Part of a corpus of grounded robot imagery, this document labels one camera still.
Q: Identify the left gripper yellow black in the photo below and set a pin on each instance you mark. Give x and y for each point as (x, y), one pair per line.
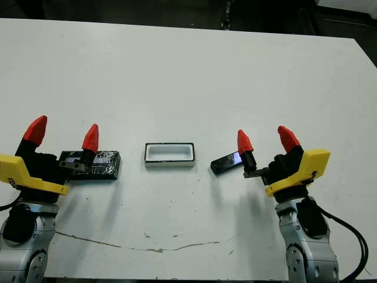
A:
(44, 174)

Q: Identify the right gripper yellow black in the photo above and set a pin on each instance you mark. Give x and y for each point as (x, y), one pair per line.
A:
(306, 171)

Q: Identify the black slim camera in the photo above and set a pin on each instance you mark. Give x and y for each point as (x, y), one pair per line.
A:
(225, 163)

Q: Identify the black glossy box lid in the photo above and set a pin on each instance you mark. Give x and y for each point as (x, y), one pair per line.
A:
(103, 168)

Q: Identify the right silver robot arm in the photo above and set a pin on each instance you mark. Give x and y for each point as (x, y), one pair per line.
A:
(306, 253)

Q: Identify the white panel beyond table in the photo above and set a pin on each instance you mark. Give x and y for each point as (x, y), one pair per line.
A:
(347, 5)

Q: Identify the white camera box base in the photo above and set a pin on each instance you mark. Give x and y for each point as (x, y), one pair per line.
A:
(169, 163)

